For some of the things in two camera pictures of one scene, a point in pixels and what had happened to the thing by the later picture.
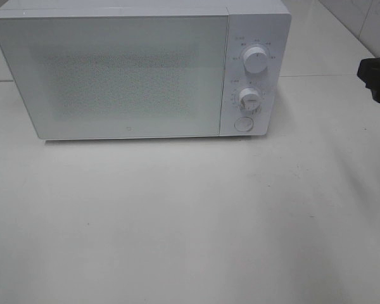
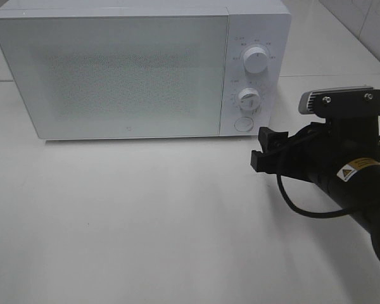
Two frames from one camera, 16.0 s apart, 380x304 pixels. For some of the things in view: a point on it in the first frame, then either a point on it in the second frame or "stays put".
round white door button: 244,124 stays put
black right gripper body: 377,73 → 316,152
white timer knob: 249,99 stays put
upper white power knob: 255,60 stays put
